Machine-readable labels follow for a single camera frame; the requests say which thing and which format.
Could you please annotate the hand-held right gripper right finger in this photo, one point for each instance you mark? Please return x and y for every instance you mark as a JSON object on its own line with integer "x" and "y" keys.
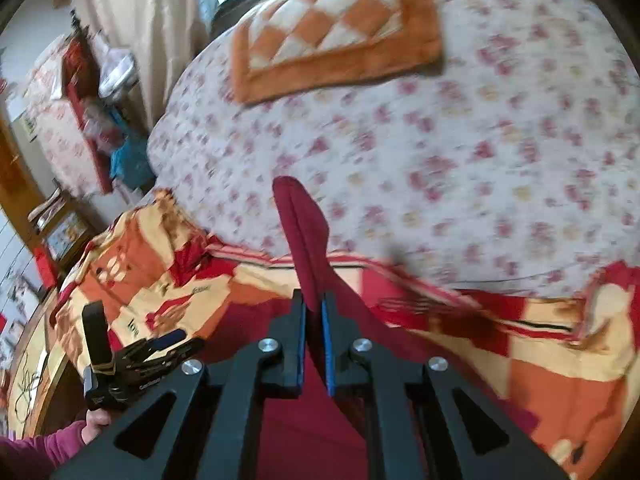
{"x": 327, "y": 355}

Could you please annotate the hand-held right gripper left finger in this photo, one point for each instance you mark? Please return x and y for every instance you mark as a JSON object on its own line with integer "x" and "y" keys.
{"x": 301, "y": 355}

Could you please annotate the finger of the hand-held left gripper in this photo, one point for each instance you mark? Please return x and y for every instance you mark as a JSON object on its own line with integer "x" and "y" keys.
{"x": 160, "y": 367}
{"x": 162, "y": 341}

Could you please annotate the dark red garment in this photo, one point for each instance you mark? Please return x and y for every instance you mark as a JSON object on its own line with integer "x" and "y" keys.
{"x": 305, "y": 230}

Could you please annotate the person's left forearm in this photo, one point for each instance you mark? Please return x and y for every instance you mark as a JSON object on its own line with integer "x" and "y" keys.
{"x": 40, "y": 452}

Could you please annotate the person's left hand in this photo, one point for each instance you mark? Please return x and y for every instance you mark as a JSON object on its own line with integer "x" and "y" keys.
{"x": 97, "y": 424}

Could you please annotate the red orange patterned blanket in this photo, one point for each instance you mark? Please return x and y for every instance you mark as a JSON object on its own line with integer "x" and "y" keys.
{"x": 160, "y": 270}

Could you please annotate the wooden table with line pattern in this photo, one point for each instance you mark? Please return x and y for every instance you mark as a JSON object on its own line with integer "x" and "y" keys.
{"x": 35, "y": 380}

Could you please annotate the wooden framed picture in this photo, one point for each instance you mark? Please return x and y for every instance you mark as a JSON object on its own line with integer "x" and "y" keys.
{"x": 65, "y": 235}

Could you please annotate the blue bag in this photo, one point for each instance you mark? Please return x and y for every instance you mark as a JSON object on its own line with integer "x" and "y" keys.
{"x": 130, "y": 160}

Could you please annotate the floral cloth cover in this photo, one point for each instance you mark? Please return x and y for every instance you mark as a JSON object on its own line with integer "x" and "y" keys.
{"x": 52, "y": 130}

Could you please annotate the floral bed sheet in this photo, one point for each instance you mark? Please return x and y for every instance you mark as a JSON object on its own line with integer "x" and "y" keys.
{"x": 400, "y": 125}

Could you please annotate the white plastic bag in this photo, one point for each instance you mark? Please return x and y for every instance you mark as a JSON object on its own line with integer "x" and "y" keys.
{"x": 116, "y": 72}

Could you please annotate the beige curtain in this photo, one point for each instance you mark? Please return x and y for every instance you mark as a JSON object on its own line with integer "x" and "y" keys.
{"x": 140, "y": 30}

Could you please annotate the orange checkered mat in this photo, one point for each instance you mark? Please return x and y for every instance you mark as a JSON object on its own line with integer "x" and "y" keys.
{"x": 330, "y": 30}

